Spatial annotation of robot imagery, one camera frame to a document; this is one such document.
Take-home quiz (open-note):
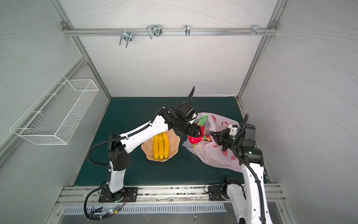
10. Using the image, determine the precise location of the pink dragon fruit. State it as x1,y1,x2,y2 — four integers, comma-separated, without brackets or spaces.
188,115,208,144

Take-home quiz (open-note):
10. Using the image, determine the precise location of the red yellow strawberry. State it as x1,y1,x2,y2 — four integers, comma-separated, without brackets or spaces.
205,135,212,142

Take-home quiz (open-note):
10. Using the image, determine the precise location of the pink plastic bag peach print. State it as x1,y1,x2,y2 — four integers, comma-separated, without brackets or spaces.
182,113,241,172

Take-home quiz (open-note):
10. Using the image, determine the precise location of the yellow banana bunch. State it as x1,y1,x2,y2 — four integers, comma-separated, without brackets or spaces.
153,132,170,160

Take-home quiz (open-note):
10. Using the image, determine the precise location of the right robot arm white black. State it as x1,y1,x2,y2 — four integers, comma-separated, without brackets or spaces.
210,125,273,224

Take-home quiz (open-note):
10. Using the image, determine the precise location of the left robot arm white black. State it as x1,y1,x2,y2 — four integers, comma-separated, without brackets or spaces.
87,105,203,197

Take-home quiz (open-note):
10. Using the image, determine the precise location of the pink flower-shaped fruit plate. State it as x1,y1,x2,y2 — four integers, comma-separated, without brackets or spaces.
141,129,180,162

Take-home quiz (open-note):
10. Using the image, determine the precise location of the small metal hook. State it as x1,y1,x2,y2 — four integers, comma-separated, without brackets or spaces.
184,25,190,36

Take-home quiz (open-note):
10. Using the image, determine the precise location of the metal hook clamp middle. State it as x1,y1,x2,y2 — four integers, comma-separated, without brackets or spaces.
146,24,163,39

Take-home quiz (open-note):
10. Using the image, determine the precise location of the metal hook clamp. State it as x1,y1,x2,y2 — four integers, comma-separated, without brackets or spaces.
146,24,163,39
119,31,132,48

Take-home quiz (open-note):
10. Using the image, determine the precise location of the metal hook clamp left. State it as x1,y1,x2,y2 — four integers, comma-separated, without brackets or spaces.
119,31,132,48

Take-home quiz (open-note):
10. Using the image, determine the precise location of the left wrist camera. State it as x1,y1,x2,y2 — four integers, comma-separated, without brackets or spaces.
177,102,198,122

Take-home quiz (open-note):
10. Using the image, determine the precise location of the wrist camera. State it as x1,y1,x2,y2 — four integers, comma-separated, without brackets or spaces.
177,102,198,122
228,124,256,140

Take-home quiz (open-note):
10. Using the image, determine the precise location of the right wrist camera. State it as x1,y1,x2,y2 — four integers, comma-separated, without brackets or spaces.
228,124,256,140

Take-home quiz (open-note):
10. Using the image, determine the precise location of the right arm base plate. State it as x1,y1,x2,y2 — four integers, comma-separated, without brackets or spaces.
208,185,230,201

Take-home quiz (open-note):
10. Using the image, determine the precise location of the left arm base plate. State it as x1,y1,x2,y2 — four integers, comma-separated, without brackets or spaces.
98,187,138,203

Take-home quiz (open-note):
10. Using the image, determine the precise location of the metal bracket right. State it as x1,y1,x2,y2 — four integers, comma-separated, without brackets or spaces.
242,25,268,36

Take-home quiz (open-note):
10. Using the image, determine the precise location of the white slotted cable duct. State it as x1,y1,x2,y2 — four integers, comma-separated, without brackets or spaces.
62,203,227,215

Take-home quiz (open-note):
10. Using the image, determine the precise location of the left black cable bundle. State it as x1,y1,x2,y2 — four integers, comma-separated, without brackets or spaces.
83,181,128,221

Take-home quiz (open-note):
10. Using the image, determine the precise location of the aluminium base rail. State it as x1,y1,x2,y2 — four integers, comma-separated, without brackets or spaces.
55,183,286,206

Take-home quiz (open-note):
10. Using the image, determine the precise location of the white wire basket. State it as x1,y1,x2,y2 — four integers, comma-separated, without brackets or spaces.
10,74,99,145

